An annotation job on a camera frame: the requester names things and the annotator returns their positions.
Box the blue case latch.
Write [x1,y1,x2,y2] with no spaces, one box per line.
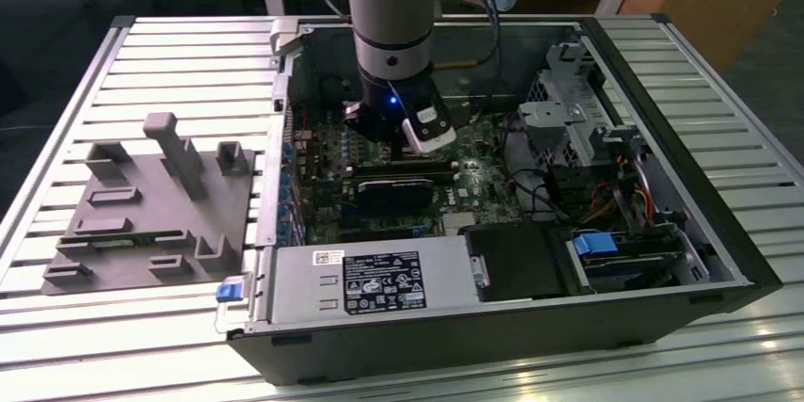
[212,281,244,304]

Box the green motherboard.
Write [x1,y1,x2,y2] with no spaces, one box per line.
[292,95,531,246]

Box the black RAM slot bank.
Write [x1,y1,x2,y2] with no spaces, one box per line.
[355,161,457,185]

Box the black fan shroud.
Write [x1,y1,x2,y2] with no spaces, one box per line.
[461,222,580,302]

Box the CPU socket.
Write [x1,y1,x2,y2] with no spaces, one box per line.
[369,137,441,164]

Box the coloured wire bundle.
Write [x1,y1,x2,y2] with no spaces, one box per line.
[580,180,659,229]

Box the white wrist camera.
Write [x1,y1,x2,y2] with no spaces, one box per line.
[400,105,457,155]

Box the grey power supply unit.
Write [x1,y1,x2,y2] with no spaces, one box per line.
[267,236,487,324]

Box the blue disk carrier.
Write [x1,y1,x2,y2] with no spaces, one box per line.
[568,230,685,283]

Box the black graphics card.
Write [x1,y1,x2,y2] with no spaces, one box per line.
[353,178,436,216]

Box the black open PC case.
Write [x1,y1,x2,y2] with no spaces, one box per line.
[225,13,785,387]

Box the metal drive cage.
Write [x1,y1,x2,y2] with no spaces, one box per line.
[515,41,633,169]

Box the grey parts rack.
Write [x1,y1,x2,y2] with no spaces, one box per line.
[37,111,259,297]

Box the silver chipset heatsink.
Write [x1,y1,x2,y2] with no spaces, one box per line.
[443,213,476,233]

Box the small dark wrist camera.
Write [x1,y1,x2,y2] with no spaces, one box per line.
[341,99,367,127]

